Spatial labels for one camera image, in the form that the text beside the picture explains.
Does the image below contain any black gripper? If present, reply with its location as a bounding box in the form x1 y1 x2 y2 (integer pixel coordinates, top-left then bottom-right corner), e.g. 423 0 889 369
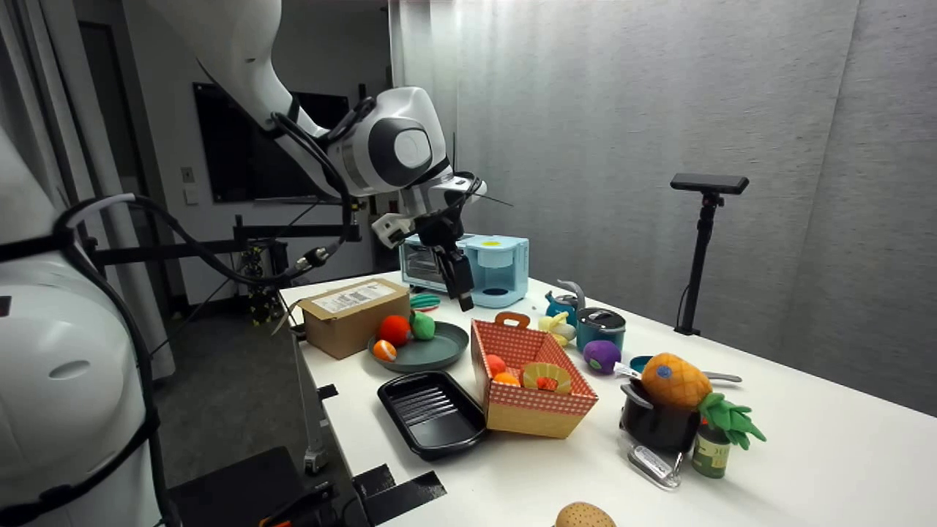
412 205 477 314

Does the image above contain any yellow banana plushy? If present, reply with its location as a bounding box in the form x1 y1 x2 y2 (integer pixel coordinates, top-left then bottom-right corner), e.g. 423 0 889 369
539 314 579 350

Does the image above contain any brown labelled cardboard box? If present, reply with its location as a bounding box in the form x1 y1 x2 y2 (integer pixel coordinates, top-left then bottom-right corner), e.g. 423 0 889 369
296 276 412 363

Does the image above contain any black toy pot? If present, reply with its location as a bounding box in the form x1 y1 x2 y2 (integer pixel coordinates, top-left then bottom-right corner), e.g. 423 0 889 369
618 378 700 457

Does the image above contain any small teal toy dish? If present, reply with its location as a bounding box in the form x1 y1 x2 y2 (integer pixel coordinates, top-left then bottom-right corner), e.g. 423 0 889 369
406 290 444 315

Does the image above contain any light blue toy oven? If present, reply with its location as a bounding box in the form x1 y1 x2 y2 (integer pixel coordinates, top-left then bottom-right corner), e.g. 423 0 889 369
394 230 533 309

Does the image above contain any dark green plate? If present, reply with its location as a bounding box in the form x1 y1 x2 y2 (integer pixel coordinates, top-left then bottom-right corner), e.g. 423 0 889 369
365 319 470 378

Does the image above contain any red toy tomato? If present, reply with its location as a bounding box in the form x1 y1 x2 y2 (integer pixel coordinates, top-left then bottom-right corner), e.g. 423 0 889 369
375 314 416 349

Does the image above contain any teal toy kettle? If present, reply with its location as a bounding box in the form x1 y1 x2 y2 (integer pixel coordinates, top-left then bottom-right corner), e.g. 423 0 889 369
542 278 592 324

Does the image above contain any yellow toy fruit slice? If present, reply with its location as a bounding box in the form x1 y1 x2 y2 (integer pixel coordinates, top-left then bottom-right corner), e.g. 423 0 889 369
518 360 577 394

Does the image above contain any black plastic tray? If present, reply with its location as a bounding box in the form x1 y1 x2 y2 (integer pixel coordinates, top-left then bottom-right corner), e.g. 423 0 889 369
375 369 488 463

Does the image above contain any purple toy eggplant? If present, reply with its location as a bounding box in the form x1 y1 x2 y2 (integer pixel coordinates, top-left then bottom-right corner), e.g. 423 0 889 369
583 337 624 378

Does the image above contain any black mounting plate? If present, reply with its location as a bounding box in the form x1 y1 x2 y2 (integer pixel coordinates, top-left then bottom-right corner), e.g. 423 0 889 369
350 463 398 498
363 470 451 527

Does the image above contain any toy hamburger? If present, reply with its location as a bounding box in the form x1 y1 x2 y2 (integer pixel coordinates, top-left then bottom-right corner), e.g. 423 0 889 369
554 500 620 527

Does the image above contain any clear plastic labelled tag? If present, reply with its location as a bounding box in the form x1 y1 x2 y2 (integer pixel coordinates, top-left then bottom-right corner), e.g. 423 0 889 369
625 442 685 492

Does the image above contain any green toy can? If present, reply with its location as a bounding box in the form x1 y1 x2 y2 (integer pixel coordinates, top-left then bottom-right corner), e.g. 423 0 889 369
690 422 731 481

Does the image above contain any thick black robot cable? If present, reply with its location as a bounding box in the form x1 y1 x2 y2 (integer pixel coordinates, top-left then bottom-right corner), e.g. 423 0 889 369
0 106 360 527

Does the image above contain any black metal rail frame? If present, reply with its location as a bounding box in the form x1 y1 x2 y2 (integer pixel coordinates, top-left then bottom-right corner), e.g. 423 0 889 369
90 216 365 295

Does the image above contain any black camera stand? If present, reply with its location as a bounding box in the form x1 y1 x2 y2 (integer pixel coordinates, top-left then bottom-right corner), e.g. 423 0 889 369
674 188 725 337

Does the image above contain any black wall monitor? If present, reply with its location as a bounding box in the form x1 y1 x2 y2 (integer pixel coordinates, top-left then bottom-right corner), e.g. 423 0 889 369
191 81 355 205

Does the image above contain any black stereo camera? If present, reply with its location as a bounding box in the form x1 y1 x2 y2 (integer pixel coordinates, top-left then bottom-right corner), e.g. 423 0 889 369
668 170 753 197

